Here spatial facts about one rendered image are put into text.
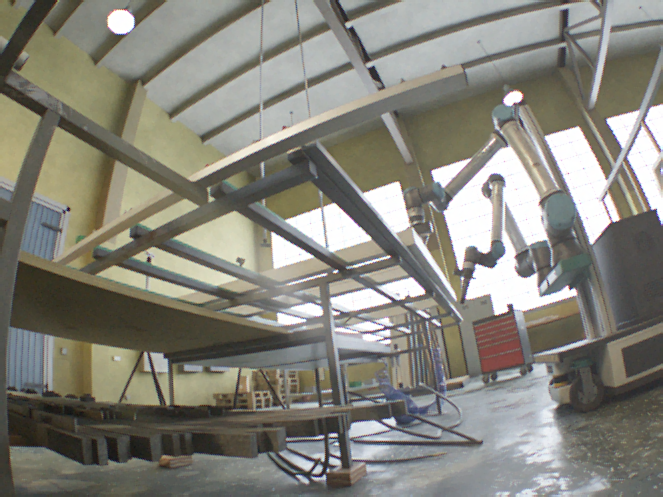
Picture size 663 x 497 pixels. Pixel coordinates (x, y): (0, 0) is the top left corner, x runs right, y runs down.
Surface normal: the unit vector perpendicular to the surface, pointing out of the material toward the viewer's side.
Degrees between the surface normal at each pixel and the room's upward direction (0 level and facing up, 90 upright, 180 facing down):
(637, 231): 90
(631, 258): 90
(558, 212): 95
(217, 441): 90
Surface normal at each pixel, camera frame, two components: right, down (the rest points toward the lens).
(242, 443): -0.43, -0.30
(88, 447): 0.89, -0.27
